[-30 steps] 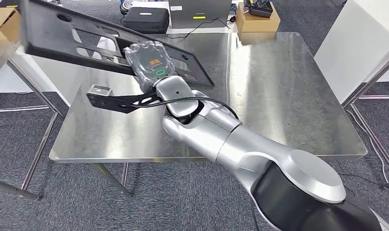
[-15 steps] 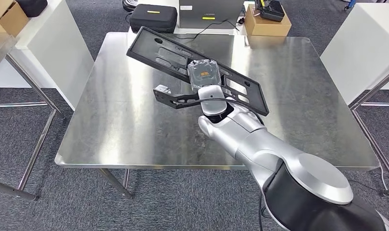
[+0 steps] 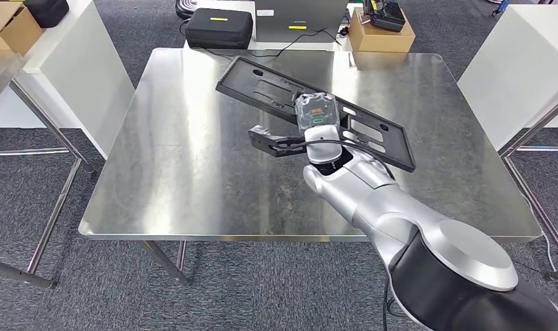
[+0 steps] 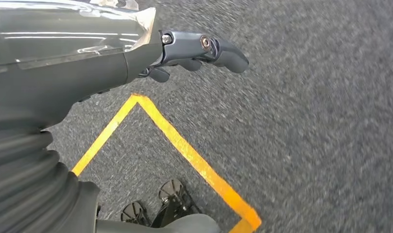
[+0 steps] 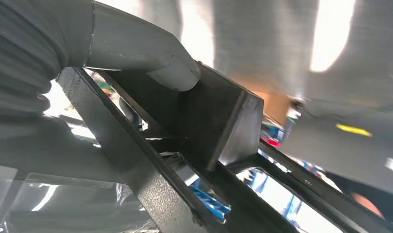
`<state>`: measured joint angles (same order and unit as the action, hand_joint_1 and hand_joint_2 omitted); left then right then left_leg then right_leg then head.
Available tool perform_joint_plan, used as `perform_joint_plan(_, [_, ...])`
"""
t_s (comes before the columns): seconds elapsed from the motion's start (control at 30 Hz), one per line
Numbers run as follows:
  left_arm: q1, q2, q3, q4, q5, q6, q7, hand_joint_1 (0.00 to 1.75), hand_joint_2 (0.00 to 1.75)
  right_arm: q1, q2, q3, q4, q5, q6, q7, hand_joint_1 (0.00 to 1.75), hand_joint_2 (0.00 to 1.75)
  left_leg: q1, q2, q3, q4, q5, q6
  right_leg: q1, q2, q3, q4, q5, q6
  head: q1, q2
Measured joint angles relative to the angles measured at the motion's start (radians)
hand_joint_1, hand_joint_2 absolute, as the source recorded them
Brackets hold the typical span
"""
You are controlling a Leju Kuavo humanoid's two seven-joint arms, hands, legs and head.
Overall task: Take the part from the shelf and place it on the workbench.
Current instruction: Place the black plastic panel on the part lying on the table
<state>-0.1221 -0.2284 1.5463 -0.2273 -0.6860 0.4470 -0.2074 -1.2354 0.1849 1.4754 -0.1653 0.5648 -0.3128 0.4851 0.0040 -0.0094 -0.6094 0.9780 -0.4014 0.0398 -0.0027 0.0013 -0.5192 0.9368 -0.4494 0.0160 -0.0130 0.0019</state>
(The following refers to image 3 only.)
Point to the black plastic panel part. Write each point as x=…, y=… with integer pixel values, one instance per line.
x=260, y=84

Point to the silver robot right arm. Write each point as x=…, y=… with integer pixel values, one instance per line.
x=374, y=201

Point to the stainless steel workbench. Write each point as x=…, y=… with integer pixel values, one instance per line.
x=192, y=160

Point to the black carry case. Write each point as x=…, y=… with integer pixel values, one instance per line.
x=219, y=32

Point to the grey equipment case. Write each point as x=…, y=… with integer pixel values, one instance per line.
x=301, y=18

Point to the black device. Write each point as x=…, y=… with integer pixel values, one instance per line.
x=388, y=18

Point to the white partition panel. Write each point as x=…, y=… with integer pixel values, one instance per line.
x=511, y=68
x=86, y=82

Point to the stainless steel side table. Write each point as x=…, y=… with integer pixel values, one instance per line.
x=0, y=73
x=534, y=127

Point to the black bag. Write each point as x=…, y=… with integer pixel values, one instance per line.
x=48, y=11

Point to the black right camera bracket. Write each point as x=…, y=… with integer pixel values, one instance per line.
x=274, y=146

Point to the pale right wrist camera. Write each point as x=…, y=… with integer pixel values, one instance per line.
x=260, y=131

